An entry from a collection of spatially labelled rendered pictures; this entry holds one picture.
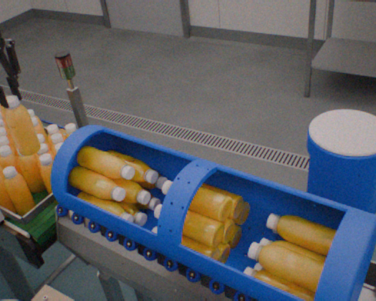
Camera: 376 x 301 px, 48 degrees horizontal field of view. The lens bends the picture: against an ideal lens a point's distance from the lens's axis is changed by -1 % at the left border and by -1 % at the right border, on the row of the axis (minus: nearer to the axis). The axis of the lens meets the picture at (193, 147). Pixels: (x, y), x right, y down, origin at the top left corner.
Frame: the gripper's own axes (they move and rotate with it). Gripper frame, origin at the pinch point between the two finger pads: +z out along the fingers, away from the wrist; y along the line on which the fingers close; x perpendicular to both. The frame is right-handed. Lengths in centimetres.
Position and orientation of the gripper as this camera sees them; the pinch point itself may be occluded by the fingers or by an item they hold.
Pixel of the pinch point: (8, 92)
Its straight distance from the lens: 131.8
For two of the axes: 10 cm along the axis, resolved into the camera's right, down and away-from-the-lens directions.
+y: 5.4, -5.6, 6.2
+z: 0.4, 7.6, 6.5
